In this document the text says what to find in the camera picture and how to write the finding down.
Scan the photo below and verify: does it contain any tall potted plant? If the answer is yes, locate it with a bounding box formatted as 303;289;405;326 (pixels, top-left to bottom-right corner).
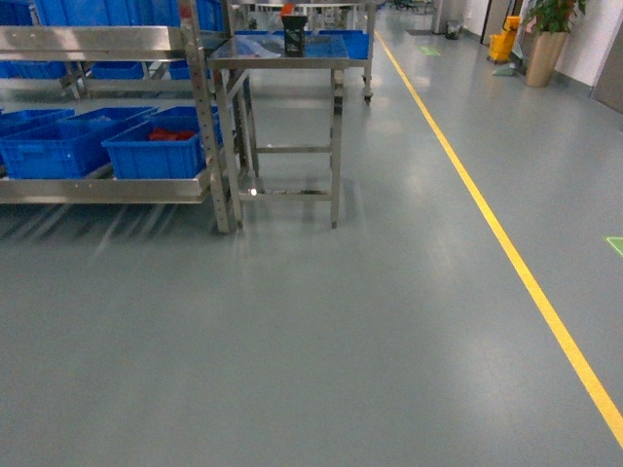
524;0;587;88

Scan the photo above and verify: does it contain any blue bin with red parts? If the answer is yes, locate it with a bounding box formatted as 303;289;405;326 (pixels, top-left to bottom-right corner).
102;106;206;180

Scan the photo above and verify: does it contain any steel shelf rack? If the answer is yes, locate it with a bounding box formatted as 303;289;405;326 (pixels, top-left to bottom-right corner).
1;1;239;234

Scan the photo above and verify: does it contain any blue bin middle shelf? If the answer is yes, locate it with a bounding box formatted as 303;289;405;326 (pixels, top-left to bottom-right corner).
1;106;158;179

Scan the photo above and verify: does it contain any yellow mop bucket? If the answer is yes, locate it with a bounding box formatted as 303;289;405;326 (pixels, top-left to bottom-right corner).
488;16;520;63

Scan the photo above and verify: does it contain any steel work table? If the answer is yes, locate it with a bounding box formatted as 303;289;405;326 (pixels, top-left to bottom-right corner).
207;1;378;228

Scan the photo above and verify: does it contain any black basket on table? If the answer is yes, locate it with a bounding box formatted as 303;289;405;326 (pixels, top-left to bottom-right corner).
281;15;308;57

